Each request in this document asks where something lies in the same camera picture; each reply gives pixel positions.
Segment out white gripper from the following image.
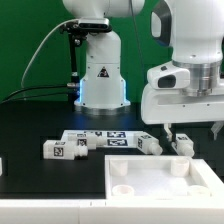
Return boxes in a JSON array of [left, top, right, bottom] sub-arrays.
[[141, 79, 224, 150]]

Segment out white square table top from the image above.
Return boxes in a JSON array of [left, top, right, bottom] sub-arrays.
[[105, 155, 224, 200]]

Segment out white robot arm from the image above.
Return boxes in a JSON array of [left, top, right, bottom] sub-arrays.
[[62, 0, 224, 133]]

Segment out white left fence piece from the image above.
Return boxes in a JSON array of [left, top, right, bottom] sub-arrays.
[[0, 158, 3, 177]]

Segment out white front fence bar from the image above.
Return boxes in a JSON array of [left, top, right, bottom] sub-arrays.
[[0, 200, 224, 224]]

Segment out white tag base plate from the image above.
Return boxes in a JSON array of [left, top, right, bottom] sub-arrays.
[[61, 130, 137, 148]]

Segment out grey camera cable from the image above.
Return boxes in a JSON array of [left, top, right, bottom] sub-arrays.
[[20, 18, 80, 90]]

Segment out black cables on table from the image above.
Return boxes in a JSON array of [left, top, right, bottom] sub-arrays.
[[0, 84, 73, 104]]

